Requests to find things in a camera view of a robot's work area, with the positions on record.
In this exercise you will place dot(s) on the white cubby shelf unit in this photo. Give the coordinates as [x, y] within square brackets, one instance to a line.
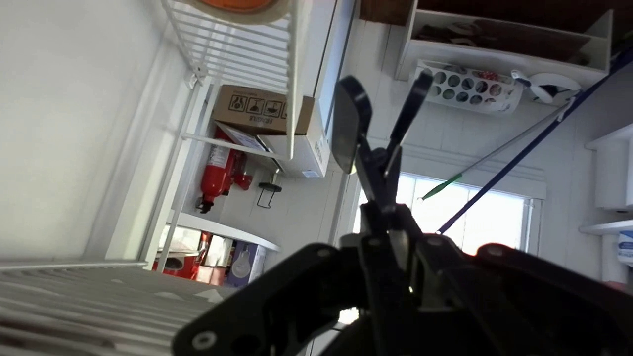
[501, 52]

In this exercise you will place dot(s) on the bright window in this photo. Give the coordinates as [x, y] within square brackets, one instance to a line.
[487, 219]

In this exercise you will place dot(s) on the white cabinet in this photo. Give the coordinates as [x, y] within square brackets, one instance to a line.
[317, 86]

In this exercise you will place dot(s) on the white wall shelf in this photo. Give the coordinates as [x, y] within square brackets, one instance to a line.
[224, 230]

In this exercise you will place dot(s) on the red fire extinguisher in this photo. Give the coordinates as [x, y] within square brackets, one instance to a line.
[220, 175]

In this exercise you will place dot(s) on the blue pole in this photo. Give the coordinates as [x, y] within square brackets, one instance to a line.
[526, 149]

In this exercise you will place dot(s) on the green tipped rod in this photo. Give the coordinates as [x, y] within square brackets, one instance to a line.
[475, 169]

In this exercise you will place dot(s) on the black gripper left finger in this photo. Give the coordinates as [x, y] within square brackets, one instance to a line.
[283, 298]

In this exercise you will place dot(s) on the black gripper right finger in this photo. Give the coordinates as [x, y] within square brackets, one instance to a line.
[526, 310]

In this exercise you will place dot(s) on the orange round object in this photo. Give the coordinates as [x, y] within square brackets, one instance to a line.
[240, 9]

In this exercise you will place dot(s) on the brown cardboard box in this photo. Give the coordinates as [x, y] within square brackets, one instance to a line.
[253, 110]

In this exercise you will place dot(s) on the white perforated basket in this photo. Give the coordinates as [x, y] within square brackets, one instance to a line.
[467, 90]

